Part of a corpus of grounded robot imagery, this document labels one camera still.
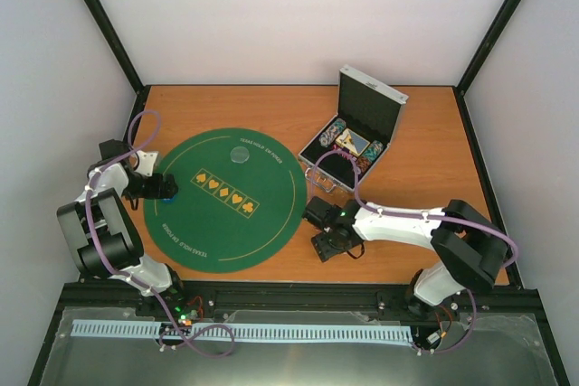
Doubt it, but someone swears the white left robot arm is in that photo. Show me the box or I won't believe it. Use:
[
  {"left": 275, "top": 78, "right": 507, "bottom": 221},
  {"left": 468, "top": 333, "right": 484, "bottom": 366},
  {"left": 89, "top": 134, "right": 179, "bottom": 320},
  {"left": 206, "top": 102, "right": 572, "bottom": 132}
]
[{"left": 57, "top": 139, "right": 188, "bottom": 316}]

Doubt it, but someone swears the light blue cable duct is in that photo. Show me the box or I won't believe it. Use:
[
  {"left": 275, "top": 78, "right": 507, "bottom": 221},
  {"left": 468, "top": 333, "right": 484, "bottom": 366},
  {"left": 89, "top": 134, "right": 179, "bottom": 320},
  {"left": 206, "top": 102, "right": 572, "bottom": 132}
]
[{"left": 71, "top": 319, "right": 413, "bottom": 345}]

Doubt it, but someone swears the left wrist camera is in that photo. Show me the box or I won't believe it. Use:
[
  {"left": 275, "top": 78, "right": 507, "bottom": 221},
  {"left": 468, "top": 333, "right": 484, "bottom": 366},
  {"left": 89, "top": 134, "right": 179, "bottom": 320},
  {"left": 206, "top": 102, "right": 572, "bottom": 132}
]
[{"left": 134, "top": 150, "right": 159, "bottom": 177}]

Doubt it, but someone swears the metal front plate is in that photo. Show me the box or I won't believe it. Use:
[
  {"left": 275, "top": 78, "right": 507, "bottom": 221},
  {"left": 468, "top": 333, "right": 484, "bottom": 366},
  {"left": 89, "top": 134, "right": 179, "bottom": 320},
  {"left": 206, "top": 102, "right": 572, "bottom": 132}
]
[{"left": 40, "top": 308, "right": 556, "bottom": 385}]

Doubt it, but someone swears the row of red dice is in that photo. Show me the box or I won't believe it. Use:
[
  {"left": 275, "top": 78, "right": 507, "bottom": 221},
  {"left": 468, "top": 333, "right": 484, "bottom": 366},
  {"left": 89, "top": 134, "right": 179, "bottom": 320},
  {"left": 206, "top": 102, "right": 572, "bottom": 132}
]
[{"left": 332, "top": 147, "right": 356, "bottom": 162}]

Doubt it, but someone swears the black aluminium frame rail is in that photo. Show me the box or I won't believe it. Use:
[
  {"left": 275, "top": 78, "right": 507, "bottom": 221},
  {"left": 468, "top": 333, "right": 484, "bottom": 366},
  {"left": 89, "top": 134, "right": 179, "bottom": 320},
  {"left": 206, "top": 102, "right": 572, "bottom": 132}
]
[{"left": 58, "top": 280, "right": 542, "bottom": 315}]

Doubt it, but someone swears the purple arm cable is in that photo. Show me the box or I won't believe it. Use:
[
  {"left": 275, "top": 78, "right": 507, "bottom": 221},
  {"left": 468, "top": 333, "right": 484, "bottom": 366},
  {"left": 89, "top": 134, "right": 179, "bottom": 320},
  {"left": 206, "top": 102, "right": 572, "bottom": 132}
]
[
  {"left": 310, "top": 152, "right": 519, "bottom": 356},
  {"left": 83, "top": 109, "right": 236, "bottom": 357}
]

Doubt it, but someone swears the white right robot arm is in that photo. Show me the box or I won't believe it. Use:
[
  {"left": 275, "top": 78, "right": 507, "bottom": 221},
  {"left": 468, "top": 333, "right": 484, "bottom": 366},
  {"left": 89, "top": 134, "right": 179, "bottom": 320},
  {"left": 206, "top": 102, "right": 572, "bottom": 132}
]
[{"left": 302, "top": 196, "right": 508, "bottom": 318}]

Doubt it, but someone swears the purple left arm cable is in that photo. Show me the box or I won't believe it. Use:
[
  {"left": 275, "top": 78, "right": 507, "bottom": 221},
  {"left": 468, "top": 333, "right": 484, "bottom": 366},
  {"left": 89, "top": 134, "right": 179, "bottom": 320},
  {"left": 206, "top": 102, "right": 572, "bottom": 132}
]
[{"left": 83, "top": 109, "right": 236, "bottom": 357}]

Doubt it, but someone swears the aluminium poker case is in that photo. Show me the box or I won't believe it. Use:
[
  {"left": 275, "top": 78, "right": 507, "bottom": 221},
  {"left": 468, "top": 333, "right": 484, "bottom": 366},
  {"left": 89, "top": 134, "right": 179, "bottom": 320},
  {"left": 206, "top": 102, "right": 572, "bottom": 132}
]
[{"left": 299, "top": 65, "right": 409, "bottom": 192}]

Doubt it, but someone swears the round green poker mat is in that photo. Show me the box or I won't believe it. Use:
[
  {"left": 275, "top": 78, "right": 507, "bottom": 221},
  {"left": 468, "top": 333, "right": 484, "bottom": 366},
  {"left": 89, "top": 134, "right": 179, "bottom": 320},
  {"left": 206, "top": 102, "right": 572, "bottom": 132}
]
[{"left": 143, "top": 128, "right": 308, "bottom": 273}]

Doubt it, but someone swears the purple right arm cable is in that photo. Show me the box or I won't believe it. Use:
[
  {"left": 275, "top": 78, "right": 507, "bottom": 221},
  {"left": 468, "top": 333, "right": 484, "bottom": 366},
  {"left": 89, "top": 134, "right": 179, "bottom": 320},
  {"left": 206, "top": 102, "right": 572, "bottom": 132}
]
[{"left": 310, "top": 152, "right": 519, "bottom": 356}]

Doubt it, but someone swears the boxed playing card deck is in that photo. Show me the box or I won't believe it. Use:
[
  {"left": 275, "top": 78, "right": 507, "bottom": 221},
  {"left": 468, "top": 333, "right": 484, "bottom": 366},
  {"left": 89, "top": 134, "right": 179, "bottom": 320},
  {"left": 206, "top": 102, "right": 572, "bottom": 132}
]
[{"left": 336, "top": 128, "right": 370, "bottom": 156}]

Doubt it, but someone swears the clear acrylic dealer button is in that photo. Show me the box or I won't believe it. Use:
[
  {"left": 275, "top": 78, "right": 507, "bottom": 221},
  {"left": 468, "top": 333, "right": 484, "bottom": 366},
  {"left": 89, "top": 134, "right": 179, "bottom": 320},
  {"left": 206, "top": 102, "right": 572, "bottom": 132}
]
[{"left": 230, "top": 146, "right": 250, "bottom": 165}]

